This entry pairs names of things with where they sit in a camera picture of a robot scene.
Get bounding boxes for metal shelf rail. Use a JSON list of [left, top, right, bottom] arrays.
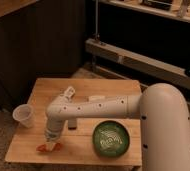
[[85, 38, 190, 90]]

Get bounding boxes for green ceramic bowl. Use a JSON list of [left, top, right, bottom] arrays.
[[92, 120, 130, 158]]

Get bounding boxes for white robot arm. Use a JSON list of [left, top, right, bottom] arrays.
[[45, 83, 190, 171]]

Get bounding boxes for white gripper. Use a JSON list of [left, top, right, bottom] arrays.
[[45, 125, 62, 150]]

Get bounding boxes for wooden table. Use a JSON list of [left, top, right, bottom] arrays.
[[5, 78, 142, 166]]

